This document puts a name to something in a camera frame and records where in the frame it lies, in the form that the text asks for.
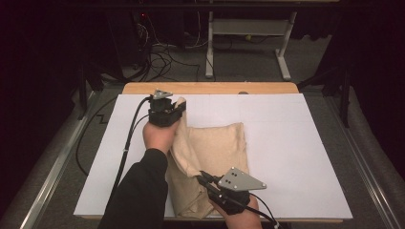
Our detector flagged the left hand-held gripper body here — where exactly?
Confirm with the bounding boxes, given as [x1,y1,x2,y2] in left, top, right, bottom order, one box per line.
[148,89,180,129]

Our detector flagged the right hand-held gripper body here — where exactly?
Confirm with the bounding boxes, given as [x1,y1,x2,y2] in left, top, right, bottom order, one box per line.
[207,166,267,216]

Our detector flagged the beige knit sweater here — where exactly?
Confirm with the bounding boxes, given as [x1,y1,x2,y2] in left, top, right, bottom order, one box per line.
[165,96,250,220]

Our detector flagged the person's left hand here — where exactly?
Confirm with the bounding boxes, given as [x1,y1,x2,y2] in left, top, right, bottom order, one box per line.
[142,121,180,156]

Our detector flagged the person's right hand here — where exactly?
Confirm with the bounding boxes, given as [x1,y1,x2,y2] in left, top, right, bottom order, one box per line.
[210,195,264,229]

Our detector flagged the wooden table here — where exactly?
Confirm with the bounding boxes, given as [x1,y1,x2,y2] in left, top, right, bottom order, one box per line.
[79,81,345,224]

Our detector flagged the white table cover sheet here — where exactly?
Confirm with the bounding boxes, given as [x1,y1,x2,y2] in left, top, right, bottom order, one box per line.
[74,93,353,220]

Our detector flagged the black metal stand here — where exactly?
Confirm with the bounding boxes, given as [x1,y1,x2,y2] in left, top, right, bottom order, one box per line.
[77,61,105,120]
[297,63,352,129]

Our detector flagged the dark computer tower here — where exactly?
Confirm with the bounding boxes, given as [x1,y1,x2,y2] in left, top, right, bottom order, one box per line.
[106,10,151,80]

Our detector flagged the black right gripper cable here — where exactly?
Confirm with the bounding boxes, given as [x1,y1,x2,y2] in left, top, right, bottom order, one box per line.
[219,192,283,229]

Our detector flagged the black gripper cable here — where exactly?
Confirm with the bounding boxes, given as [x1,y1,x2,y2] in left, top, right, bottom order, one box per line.
[109,95,155,198]
[219,192,283,229]

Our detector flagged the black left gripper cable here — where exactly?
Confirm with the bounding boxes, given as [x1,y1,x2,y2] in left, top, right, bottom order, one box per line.
[109,95,155,198]

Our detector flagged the tangle of floor cables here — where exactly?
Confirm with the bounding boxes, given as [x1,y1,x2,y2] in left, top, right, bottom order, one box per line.
[135,12,202,82]

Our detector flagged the long black floor cable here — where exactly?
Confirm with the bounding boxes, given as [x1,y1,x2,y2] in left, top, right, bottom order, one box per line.
[75,96,118,177]

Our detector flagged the white metal desk frame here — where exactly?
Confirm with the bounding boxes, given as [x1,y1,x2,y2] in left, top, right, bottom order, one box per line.
[204,10,298,81]

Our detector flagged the aluminium rail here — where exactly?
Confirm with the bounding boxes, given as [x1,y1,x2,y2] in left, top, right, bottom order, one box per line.
[18,90,103,229]
[324,94,404,229]

